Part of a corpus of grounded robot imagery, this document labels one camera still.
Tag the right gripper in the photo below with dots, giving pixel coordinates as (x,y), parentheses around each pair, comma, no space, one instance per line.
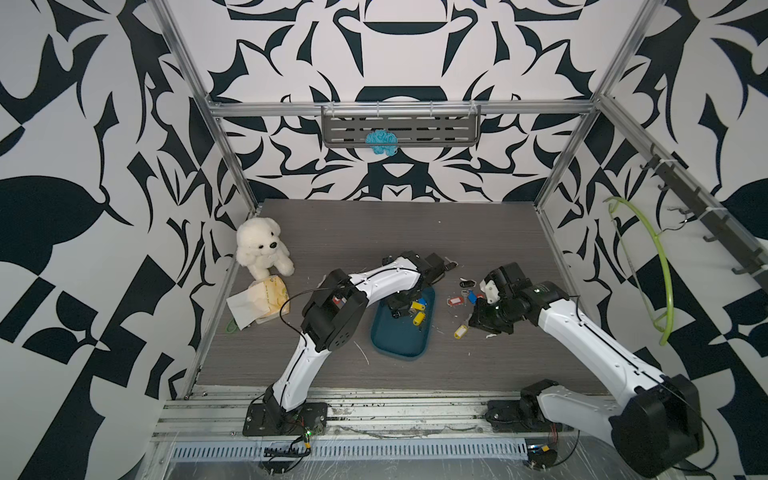
(478,318)

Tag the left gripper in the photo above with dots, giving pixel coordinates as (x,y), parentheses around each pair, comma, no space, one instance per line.
(397,304)

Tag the teal plastic storage box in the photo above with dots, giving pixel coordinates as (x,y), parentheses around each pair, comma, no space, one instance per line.
(399,337)

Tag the yellow white tag key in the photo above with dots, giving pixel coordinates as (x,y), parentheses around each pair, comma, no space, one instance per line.
(461,331)

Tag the black tag key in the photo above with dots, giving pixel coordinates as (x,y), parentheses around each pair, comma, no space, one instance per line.
(466,283)
(451,264)

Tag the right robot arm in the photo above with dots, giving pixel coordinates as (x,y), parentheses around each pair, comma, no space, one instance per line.
(652,420)

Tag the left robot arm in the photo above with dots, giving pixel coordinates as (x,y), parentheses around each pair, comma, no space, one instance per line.
(333,313)

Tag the pile of keys in box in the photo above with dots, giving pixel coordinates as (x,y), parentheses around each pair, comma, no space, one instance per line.
(415,314)

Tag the tissue packet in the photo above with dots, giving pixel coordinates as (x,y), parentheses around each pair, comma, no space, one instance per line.
(269,297)

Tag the white tissue sheet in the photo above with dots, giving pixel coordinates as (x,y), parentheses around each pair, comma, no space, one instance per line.
(245,308)

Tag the white teddy bear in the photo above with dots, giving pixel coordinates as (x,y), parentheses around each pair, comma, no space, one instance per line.
(259,249)

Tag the green hoop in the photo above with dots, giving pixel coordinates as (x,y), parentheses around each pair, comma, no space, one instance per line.
(653,280)

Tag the teal scrunchie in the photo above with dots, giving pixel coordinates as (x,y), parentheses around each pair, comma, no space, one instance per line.
(382,142)

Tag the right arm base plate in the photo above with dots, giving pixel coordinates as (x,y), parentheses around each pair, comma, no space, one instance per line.
(520,415)

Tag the grey wall shelf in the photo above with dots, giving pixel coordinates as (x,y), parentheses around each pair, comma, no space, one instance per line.
(429,126)

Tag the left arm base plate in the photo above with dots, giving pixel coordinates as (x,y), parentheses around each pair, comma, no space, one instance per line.
(260,421)

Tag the black hook rail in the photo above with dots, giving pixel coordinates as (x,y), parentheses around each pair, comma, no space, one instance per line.
(723,226)

